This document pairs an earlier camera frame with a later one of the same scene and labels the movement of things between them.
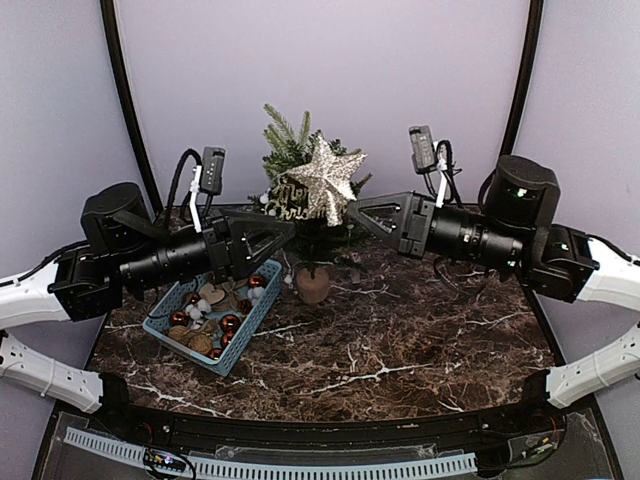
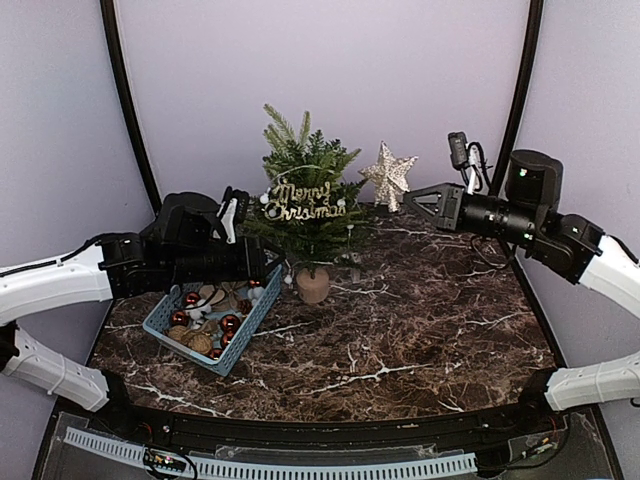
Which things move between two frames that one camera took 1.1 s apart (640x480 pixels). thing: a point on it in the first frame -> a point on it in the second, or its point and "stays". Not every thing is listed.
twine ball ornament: x=200 y=343 stays
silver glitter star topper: x=327 y=178 -> x=389 y=176
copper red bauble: x=179 y=318 stays
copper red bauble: x=229 y=324 stays
